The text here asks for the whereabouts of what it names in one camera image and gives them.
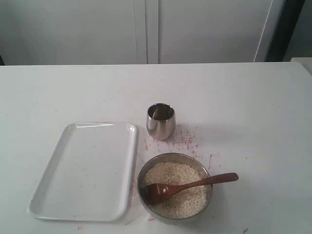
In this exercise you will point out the brown wooden spoon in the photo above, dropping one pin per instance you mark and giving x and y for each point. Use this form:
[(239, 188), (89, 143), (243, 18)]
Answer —
[(157, 193)]

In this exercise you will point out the stainless steel cup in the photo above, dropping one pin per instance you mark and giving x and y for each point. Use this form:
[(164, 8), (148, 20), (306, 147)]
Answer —
[(161, 121)]

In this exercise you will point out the steel bowl of rice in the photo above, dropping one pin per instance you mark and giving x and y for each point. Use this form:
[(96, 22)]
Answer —
[(175, 169)]

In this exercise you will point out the white rectangular plastic tray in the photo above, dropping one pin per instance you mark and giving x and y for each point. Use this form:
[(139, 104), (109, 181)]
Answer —
[(89, 175)]

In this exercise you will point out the white cabinet behind table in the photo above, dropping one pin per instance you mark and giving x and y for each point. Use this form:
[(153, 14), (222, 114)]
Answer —
[(50, 32)]

